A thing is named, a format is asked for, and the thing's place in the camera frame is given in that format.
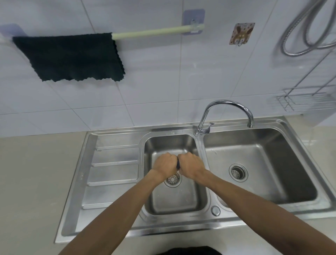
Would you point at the black hanging towel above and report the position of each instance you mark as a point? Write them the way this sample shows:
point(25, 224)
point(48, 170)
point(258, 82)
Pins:
point(70, 56)

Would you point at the person's left hand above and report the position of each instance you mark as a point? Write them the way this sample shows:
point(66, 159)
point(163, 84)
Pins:
point(164, 165)

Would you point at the person's left forearm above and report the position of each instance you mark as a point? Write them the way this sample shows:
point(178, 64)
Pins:
point(112, 215)

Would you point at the person's right forearm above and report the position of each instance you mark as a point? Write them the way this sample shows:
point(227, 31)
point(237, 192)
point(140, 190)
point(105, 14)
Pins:
point(252, 207)

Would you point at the pale green towel rod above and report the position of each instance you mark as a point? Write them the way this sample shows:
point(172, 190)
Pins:
point(152, 32)

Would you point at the chrome gooseneck faucet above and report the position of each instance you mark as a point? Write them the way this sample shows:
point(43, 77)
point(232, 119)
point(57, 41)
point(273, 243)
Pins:
point(228, 102)

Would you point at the person's black clothing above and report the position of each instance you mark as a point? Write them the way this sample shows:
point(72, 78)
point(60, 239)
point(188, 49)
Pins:
point(190, 251)

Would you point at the purple adhesive rod holder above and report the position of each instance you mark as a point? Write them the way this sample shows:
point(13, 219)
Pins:
point(11, 29)
point(193, 16)

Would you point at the small-basin metal drain strainer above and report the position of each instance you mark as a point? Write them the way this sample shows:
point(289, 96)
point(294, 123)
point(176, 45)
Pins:
point(172, 181)

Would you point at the rabbit print adhesive hook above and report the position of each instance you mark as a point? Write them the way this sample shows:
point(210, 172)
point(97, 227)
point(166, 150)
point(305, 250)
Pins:
point(241, 33)

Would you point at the large-basin metal drain strainer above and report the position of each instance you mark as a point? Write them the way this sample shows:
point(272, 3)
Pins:
point(238, 172)

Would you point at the person's left fingers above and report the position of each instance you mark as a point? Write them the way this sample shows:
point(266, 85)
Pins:
point(171, 156)

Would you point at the round metal sink hole cap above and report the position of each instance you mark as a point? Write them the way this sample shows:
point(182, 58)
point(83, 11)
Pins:
point(215, 211)

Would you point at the stainless steel double sink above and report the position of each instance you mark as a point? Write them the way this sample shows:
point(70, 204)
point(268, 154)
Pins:
point(105, 173)

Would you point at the person's right fingers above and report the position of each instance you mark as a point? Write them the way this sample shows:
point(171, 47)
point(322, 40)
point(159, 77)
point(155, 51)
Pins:
point(188, 157)

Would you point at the small black cloth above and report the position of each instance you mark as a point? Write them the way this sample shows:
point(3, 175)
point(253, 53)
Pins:
point(178, 164)

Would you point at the person's right hand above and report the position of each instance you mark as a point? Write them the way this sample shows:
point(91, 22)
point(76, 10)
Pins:
point(191, 166)

